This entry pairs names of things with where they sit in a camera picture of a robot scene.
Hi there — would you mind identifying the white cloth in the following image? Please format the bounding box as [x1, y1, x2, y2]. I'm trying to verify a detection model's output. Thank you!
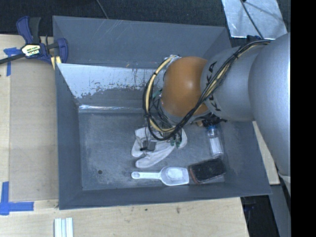
[130, 126, 188, 169]

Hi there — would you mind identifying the white plastic scoop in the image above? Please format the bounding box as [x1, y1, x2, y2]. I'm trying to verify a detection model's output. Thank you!
[130, 166, 190, 187]

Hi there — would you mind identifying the grey metal bin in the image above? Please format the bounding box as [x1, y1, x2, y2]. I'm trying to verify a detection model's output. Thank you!
[52, 15, 274, 211]

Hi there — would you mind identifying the black and brown brush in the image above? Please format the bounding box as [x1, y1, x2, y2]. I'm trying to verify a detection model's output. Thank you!
[188, 157, 227, 185]

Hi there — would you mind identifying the clear plastic bottle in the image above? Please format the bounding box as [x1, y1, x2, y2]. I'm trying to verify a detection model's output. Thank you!
[206, 125, 225, 158]

